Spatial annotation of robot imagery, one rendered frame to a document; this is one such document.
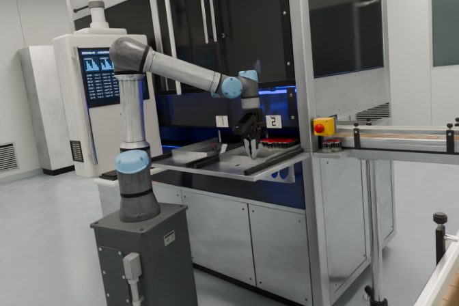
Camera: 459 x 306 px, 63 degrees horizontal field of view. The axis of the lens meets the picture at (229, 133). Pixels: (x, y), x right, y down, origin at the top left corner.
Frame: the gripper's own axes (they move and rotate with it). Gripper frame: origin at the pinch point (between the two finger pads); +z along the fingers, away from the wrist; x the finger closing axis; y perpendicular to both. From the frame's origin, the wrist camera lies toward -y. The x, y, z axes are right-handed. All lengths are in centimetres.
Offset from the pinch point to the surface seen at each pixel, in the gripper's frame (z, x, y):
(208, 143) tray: 1, 54, 27
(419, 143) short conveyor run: -1, -54, 38
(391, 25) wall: -92, 110, 485
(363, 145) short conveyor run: 0.8, -30.9, 38.0
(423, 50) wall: -50, 67, 486
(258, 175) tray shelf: 4.0, -10.8, -10.0
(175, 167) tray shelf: 4.1, 35.0, -12.9
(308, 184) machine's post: 17.9, -9.0, 27.5
